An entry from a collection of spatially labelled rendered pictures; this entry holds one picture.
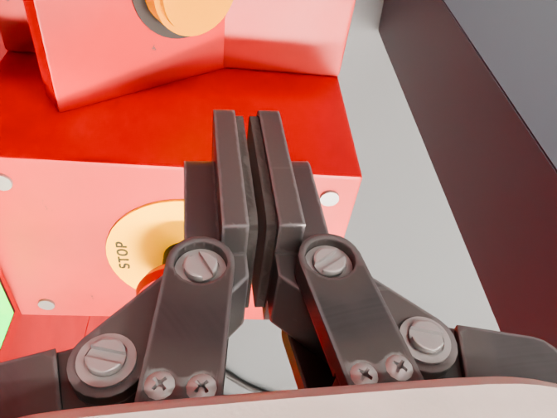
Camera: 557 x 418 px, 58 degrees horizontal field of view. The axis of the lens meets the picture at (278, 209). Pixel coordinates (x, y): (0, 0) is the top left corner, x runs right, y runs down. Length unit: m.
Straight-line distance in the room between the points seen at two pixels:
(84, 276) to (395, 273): 1.39
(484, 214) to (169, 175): 0.44
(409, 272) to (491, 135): 1.07
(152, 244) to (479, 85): 0.46
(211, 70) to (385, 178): 1.06
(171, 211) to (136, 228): 0.02
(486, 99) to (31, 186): 0.48
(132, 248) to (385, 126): 1.00
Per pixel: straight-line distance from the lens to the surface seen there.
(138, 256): 0.24
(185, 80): 0.25
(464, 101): 0.65
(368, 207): 1.35
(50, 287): 0.27
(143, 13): 0.22
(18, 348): 0.58
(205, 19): 0.22
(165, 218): 0.22
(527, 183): 0.51
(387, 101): 1.15
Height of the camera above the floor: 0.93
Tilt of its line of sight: 45 degrees down
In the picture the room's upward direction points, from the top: 176 degrees clockwise
